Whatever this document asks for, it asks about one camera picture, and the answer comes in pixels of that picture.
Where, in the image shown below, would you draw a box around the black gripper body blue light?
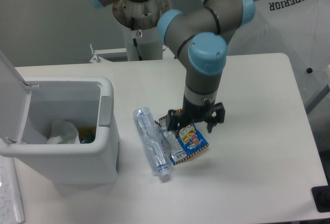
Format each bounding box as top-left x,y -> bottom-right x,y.
176,96 -> 217,131

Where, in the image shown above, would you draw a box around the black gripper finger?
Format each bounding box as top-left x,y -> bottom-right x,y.
166,109 -> 184,138
205,102 -> 225,133

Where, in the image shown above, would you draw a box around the blue snack wrapper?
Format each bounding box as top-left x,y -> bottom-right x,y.
155,116 -> 209,165

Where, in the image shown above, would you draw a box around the crushed clear plastic bottle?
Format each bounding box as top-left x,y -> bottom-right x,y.
133,107 -> 170,183

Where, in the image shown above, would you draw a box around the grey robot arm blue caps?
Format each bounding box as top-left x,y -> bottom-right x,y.
91,0 -> 255,133

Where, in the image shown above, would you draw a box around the white plastic trash can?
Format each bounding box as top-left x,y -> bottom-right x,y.
1,77 -> 120,184

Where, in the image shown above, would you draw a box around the yellow green trash item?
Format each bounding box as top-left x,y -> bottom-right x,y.
77,126 -> 96,144

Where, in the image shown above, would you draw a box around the white crumpled paper trash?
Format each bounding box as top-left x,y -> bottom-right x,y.
46,120 -> 80,145

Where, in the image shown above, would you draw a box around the white trash can lid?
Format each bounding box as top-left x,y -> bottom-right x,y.
1,53 -> 31,144

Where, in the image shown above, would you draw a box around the white umbrella with lettering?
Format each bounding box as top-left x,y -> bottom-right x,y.
228,0 -> 329,103

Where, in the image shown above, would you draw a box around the black device at table edge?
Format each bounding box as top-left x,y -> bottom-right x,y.
311,185 -> 329,213

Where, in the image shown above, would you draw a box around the paper sheet in sleeve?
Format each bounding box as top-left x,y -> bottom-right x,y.
1,156 -> 25,223

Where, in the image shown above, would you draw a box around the white metal base bracket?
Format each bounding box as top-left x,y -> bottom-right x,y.
89,43 -> 176,63

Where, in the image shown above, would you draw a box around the black cable on pedestal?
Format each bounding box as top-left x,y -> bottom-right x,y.
130,17 -> 143,61

